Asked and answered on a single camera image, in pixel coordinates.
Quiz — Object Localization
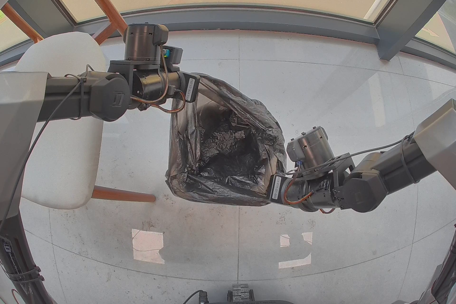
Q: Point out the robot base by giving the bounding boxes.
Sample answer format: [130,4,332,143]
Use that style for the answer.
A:
[214,283,293,304]

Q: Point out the black plastic bag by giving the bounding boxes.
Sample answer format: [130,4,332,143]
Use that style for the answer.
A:
[165,73,288,207]

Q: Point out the white chair wooden legs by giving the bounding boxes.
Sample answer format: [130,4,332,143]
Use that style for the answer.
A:
[0,0,157,210]

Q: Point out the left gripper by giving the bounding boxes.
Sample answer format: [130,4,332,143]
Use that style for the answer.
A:
[137,70,201,104]

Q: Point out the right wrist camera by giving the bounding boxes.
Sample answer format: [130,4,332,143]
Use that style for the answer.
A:
[286,138,305,164]

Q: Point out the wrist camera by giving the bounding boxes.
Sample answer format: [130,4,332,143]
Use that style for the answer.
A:
[162,45,184,67]
[286,138,305,164]

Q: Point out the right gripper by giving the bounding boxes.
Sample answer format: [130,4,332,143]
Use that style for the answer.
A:
[269,174,322,211]

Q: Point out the black cable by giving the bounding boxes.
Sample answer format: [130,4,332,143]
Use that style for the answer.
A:
[335,134,417,163]
[183,290,208,304]
[0,64,95,229]

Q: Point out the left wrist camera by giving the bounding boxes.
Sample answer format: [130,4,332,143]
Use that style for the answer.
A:
[162,45,184,67]

